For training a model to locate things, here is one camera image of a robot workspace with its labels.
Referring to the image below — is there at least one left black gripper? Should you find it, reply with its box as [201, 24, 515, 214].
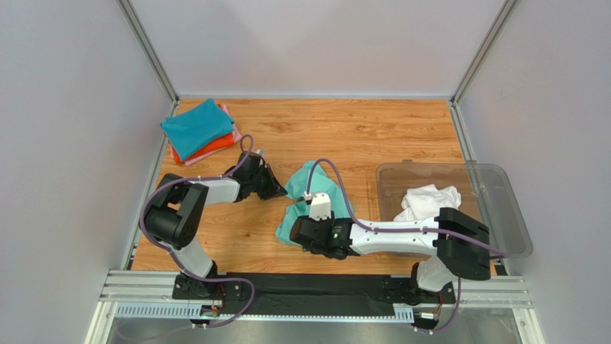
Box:
[250, 163, 288, 200]

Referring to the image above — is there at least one mint green t shirt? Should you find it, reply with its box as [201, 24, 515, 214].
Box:
[275, 161, 349, 246]

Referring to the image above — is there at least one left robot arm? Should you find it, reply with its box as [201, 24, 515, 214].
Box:
[138, 153, 288, 285]

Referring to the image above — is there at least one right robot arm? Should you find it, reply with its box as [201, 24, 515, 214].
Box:
[290, 207, 492, 292]

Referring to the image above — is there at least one folded pink t shirt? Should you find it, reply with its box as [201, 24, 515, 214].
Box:
[169, 102, 243, 167]

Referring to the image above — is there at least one folded orange t shirt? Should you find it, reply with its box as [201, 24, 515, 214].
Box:
[171, 103, 236, 166]

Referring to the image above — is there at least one black base mat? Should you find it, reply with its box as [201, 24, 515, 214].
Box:
[171, 272, 459, 317]

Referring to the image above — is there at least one folded teal t shirt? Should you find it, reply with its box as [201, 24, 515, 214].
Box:
[159, 98, 236, 162]

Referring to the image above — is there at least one white t shirt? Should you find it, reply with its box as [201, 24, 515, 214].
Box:
[393, 184, 462, 221]

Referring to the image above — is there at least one clear plastic bin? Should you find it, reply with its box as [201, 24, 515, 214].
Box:
[376, 162, 533, 258]

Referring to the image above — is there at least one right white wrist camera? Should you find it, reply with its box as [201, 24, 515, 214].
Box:
[304, 191, 332, 221]

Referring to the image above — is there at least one aluminium frame rail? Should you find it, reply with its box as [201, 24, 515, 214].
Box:
[86, 270, 544, 343]

